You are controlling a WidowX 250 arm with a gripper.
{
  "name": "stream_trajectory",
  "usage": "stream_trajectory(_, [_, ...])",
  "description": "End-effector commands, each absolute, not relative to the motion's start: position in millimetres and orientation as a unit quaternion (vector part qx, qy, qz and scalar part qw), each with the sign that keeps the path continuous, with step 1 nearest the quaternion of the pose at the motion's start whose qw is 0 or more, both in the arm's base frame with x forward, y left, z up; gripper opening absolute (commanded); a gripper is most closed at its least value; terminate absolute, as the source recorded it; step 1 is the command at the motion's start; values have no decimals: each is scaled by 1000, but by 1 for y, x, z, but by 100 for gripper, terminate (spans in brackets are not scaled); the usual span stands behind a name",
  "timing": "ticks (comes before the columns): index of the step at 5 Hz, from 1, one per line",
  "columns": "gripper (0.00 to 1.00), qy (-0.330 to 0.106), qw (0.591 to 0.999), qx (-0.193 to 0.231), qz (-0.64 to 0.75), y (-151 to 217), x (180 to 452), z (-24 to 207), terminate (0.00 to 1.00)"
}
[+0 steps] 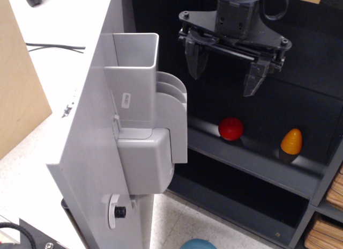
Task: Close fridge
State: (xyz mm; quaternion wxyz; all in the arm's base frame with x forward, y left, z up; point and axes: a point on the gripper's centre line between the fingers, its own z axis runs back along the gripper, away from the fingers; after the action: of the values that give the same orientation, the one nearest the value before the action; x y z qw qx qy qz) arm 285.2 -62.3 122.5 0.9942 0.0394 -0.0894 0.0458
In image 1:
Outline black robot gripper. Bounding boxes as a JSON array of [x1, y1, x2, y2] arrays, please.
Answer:
[[179, 0, 292, 97]]

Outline grey toy fridge door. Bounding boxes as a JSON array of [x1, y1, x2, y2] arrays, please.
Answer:
[[46, 0, 188, 249]]

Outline red toy ball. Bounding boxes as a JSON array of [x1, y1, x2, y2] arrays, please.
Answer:
[[218, 117, 244, 141]]

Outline grey door bin shelves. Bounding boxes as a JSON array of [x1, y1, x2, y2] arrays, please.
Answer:
[[104, 33, 188, 195]]

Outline orange toy cone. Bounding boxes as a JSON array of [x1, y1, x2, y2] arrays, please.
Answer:
[[280, 128, 303, 155]]

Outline black door knob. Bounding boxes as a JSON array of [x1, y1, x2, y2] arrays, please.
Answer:
[[114, 206, 126, 218]]

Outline teal round object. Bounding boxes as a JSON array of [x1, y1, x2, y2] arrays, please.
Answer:
[[180, 239, 217, 249]]

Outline woven wicker baskets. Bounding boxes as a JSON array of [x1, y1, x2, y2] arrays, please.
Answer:
[[304, 166, 342, 248]]

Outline tan wooden board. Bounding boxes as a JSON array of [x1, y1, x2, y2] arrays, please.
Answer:
[[1, 0, 52, 158]]

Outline thin black floor cable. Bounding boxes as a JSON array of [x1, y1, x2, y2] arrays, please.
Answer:
[[27, 46, 84, 54]]

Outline thick black floor cable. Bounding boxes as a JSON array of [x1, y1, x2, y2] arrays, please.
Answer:
[[25, 42, 86, 50]]

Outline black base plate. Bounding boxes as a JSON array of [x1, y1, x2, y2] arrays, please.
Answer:
[[19, 219, 65, 249]]

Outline black braided cable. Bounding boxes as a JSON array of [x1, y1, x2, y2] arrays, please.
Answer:
[[0, 221, 37, 249]]

